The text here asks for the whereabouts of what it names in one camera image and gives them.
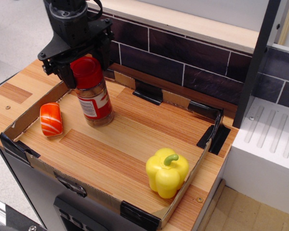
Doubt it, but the white dish drainer sink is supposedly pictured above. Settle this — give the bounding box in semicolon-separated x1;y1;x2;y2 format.
223;98;289;214

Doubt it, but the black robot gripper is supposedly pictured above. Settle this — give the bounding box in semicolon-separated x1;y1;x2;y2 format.
38;12;114;89

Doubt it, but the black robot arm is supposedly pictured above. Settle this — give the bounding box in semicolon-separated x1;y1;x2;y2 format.
38;0;114;89

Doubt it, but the red-capped spice bottle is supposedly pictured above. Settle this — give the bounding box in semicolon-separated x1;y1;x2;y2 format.
70;56;114;127

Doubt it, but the right brass countertop screw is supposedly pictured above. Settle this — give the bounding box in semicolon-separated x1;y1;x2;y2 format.
197;197;203;203

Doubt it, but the yellow bell pepper toy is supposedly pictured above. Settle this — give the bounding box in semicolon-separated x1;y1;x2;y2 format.
145;148;189;199

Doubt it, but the light wooden shelf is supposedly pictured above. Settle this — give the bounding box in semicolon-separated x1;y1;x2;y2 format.
101;0;259;54

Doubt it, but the black vertical post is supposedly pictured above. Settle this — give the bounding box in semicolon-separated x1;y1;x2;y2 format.
233;0;281;128

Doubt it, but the salmon sushi toy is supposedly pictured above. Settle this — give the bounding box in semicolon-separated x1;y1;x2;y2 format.
39;103;63;137

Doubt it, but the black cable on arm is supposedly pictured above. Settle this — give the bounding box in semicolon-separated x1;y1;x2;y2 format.
86;0;104;21

